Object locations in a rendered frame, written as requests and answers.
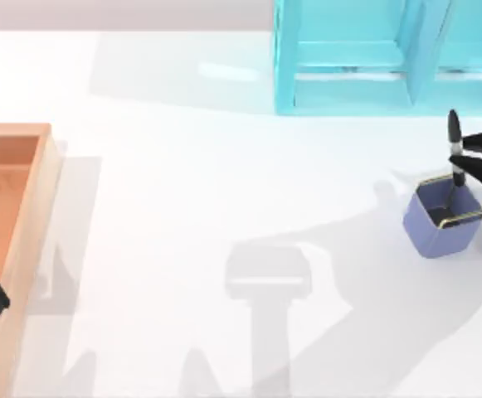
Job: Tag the black marker pen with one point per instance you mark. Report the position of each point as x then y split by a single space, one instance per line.
454 128

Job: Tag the shallow salmon-coloured box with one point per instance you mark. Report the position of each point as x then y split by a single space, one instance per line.
4 186

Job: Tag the light blue rack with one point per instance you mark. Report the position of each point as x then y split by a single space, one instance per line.
348 49

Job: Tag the purple square pen holder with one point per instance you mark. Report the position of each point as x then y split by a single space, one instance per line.
439 236

